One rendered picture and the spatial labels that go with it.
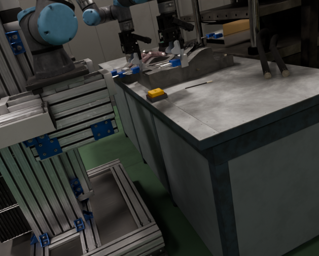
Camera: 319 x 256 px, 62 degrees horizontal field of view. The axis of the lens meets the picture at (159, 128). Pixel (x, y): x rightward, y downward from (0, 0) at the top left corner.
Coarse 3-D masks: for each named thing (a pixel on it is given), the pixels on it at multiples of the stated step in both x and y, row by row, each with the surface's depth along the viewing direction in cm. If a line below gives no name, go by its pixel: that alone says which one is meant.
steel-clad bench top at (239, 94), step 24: (216, 72) 144; (240, 72) 135; (312, 72) 113; (144, 96) 133; (168, 96) 125; (192, 96) 118; (216, 96) 112; (240, 96) 106; (264, 96) 101; (288, 96) 96; (312, 96) 92; (192, 120) 95; (216, 120) 91; (240, 120) 87
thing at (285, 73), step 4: (272, 48) 135; (272, 52) 133; (276, 52) 130; (276, 56) 127; (280, 56) 126; (276, 60) 125; (280, 60) 122; (280, 64) 120; (284, 64) 119; (280, 68) 118; (284, 68) 116; (284, 72) 114; (288, 72) 114; (284, 76) 115
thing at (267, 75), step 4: (260, 40) 142; (260, 44) 138; (260, 48) 135; (260, 52) 132; (264, 52) 131; (260, 56) 130; (264, 56) 128; (260, 60) 128; (264, 60) 125; (264, 64) 122; (264, 68) 120; (268, 68) 119; (264, 72) 118; (268, 72) 116; (264, 76) 117; (268, 76) 116
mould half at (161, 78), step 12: (204, 48) 140; (192, 60) 140; (204, 60) 142; (216, 60) 145; (228, 60) 148; (156, 72) 135; (168, 72) 137; (180, 72) 140; (192, 72) 142; (204, 72) 145; (144, 84) 148; (156, 84) 137; (168, 84) 140
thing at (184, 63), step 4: (176, 56) 127; (184, 56) 124; (172, 60) 125; (176, 60) 124; (180, 60) 124; (184, 60) 125; (168, 64) 125; (172, 64) 124; (176, 64) 124; (180, 64) 125; (184, 64) 125; (188, 64) 126
